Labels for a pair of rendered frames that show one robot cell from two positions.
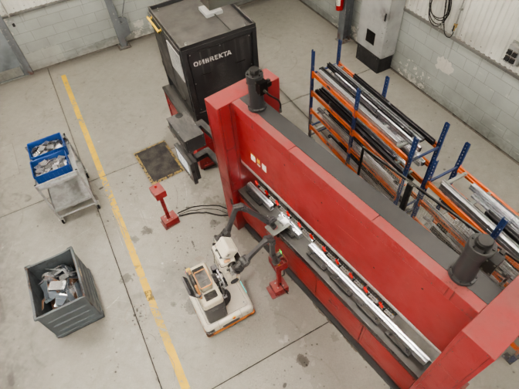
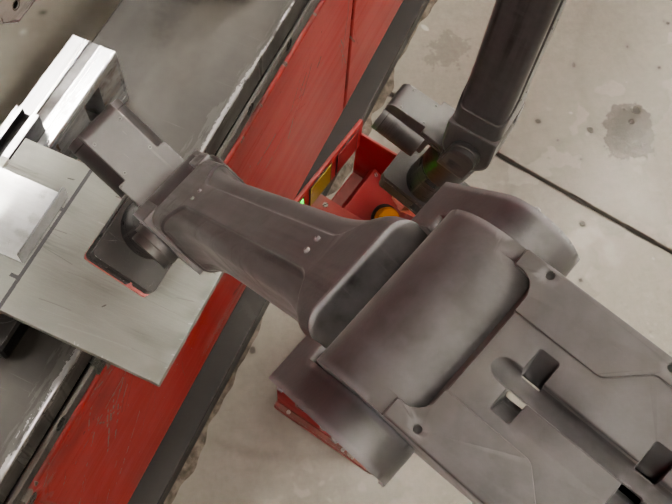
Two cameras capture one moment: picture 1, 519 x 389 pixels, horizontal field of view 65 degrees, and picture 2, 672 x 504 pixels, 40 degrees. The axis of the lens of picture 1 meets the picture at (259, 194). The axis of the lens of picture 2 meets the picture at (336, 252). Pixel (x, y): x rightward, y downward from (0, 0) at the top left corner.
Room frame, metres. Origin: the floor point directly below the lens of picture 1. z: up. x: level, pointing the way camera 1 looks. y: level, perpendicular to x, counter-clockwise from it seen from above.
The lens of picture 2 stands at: (2.80, 0.27, 1.85)
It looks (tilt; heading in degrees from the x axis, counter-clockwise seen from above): 65 degrees down; 232
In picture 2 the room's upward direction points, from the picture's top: 6 degrees clockwise
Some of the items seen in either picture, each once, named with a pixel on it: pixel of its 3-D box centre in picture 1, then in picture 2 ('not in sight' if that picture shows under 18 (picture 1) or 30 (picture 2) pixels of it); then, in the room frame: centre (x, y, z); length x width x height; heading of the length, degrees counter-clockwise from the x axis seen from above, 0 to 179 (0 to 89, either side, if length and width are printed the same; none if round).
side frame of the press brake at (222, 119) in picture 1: (250, 159); not in sight; (3.76, 0.07, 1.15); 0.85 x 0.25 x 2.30; 123
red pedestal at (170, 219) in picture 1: (164, 205); not in sight; (3.71, 1.41, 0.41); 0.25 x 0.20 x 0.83; 123
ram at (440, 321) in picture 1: (327, 218); not in sight; (2.30, -0.65, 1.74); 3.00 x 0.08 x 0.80; 33
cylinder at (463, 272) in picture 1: (484, 262); not in sight; (1.25, -1.47, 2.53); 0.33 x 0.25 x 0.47; 33
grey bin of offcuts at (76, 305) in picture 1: (66, 293); not in sight; (2.47, 2.59, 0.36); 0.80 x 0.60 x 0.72; 24
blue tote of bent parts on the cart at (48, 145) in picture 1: (48, 149); not in sight; (4.60, 3.09, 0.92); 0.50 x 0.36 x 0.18; 114
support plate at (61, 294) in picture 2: (277, 225); (89, 255); (2.76, -0.18, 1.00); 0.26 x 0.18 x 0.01; 123
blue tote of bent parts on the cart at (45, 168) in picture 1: (52, 167); not in sight; (4.21, 2.94, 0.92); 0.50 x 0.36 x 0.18; 114
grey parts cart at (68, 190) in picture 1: (63, 179); not in sight; (4.37, 3.00, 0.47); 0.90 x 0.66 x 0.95; 24
